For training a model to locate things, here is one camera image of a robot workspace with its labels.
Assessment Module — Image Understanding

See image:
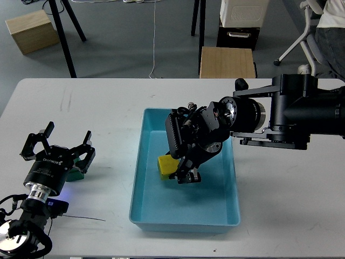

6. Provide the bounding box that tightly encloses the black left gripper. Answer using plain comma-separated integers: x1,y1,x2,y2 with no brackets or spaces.
20,121,95,196

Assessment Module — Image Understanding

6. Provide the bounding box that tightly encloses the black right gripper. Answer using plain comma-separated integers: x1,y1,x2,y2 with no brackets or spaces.
165,102,230,184

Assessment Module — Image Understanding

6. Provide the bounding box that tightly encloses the yellow block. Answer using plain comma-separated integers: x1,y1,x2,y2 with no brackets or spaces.
157,154,180,180

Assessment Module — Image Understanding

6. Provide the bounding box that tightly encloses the green block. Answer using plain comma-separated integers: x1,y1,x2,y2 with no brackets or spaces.
66,165,84,182

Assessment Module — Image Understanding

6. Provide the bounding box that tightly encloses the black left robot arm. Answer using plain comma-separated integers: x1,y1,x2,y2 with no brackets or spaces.
1,122,95,258

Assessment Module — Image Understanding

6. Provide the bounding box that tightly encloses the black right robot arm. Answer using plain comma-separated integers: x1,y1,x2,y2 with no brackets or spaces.
158,74,344,184

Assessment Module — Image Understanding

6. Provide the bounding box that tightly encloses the light wooden box left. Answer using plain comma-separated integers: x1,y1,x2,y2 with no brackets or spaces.
5,10,60,55

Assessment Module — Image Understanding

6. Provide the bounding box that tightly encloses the white appliance box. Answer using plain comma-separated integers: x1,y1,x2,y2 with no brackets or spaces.
220,0,269,28

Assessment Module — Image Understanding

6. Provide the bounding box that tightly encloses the blue plastic bin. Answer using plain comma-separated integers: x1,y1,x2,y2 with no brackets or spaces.
129,108,241,233

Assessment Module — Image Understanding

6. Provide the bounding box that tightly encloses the black tripod legs left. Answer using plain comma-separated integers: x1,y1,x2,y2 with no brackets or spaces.
43,0,87,79

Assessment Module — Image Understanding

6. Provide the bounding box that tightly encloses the wooden stool centre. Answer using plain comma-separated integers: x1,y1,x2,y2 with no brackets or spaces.
199,46,257,79

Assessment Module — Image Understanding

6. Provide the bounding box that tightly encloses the black drawer cabinet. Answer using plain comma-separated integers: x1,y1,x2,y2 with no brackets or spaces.
216,22,260,51

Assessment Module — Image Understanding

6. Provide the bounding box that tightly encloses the black table legs centre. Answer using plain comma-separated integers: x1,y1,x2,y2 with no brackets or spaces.
190,0,206,74

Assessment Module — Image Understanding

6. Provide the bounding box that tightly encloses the white office chair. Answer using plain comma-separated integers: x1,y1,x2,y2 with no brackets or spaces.
273,1,333,78

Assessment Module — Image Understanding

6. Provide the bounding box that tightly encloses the seated person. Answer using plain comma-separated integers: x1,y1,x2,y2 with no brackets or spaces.
315,0,344,81

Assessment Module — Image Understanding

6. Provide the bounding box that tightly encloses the black cable tie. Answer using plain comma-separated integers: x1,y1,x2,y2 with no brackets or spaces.
62,215,106,222

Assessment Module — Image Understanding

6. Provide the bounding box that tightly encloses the white hanging cable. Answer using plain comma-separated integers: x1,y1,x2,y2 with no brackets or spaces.
148,0,157,79

